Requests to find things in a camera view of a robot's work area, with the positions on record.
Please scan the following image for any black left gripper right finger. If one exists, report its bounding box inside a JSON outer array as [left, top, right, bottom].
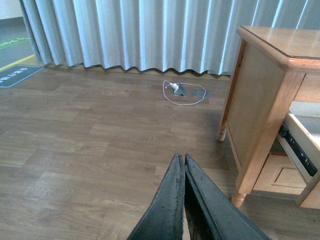
[[184, 154, 269, 240]]

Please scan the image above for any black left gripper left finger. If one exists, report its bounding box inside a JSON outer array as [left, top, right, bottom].
[[128, 153, 185, 240]]

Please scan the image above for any wooden top drawer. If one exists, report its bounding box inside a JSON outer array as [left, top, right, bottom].
[[277, 110, 320, 209]]

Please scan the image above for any wooden drawer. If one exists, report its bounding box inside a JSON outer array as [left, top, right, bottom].
[[277, 110, 320, 209], [253, 154, 306, 195]]

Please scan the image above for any wooden lower drawer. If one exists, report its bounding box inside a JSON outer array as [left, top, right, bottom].
[[253, 154, 306, 195]]

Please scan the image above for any wooden nightstand cabinet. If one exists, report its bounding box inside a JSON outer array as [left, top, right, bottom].
[[217, 26, 320, 207]]

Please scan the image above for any flat grey floor plate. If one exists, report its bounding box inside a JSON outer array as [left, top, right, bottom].
[[192, 89, 211, 99]]

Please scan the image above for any grey floor outlet box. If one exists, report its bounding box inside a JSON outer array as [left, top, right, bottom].
[[171, 83, 188, 97]]

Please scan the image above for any white plug on floor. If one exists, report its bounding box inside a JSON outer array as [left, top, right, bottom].
[[165, 83, 179, 91]]

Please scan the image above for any grey pleated curtain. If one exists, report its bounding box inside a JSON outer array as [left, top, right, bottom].
[[20, 0, 320, 75]]

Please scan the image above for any dark green floor sign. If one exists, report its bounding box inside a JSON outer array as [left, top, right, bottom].
[[0, 64, 45, 88]]

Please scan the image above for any black metal drawer rail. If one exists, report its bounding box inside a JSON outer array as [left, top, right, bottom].
[[278, 123, 318, 177]]

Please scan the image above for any white floor cable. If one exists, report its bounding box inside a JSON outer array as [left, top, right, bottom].
[[162, 79, 207, 107]]

